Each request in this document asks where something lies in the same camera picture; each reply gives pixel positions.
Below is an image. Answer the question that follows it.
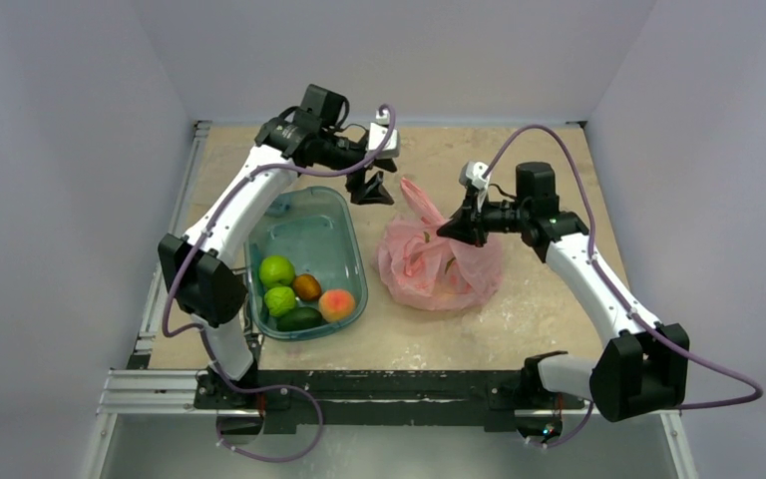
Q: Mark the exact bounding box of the pink plastic bag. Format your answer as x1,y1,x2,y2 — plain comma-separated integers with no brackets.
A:
376,178,505,311

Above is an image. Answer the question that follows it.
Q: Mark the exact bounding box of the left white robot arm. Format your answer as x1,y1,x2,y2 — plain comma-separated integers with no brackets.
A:
158,84,399,408

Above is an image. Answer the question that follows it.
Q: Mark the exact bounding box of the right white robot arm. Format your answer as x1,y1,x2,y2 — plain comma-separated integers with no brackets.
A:
438,162,689,422

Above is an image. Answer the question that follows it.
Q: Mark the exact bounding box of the brown fake kiwi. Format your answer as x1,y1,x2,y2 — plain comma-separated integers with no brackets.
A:
291,273,323,302

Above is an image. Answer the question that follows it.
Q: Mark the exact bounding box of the pink fake peach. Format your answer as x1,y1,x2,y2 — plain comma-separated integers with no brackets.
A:
318,289,356,323

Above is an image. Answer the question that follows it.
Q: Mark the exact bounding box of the green fake apple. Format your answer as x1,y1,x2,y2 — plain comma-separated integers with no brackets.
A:
258,255,296,289

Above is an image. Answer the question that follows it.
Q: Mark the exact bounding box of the dark green fake avocado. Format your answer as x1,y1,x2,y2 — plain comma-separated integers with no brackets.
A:
275,306,325,332

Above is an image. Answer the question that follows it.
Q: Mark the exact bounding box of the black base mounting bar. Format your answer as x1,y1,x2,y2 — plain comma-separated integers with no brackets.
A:
193,369,584,440

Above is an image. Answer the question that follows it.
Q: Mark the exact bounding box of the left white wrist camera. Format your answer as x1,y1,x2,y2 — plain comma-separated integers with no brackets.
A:
367,110,401,160

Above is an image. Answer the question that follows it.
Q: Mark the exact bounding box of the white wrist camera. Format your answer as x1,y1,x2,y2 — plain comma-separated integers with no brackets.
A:
459,161,491,210
367,110,401,160

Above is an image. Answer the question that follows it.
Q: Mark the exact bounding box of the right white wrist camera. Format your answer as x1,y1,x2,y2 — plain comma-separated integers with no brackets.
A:
459,161,491,210

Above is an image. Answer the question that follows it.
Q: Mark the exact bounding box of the aluminium frame rail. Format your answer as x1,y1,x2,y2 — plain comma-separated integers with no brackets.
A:
79,120,265,479

